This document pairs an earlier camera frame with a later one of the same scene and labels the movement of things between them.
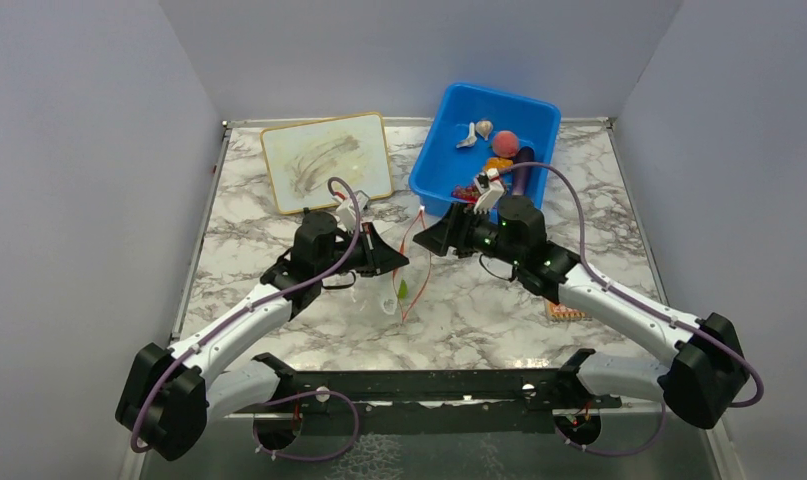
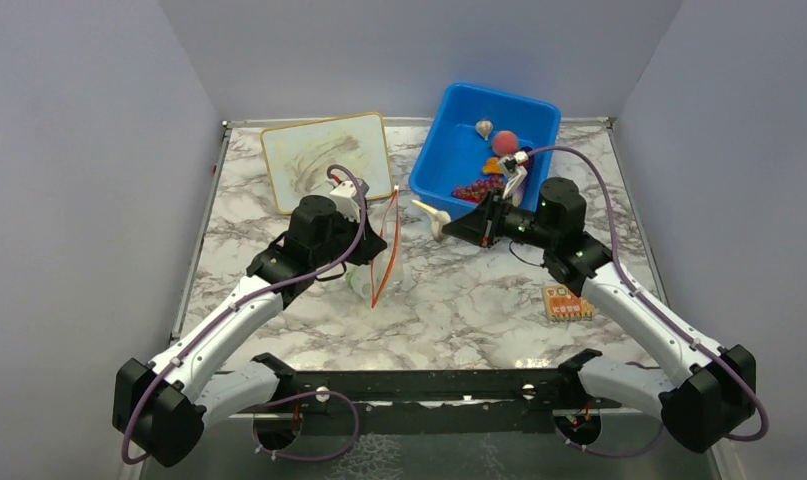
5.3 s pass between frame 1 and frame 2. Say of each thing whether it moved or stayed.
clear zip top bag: moved
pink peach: stayed
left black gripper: stayed
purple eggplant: stayed
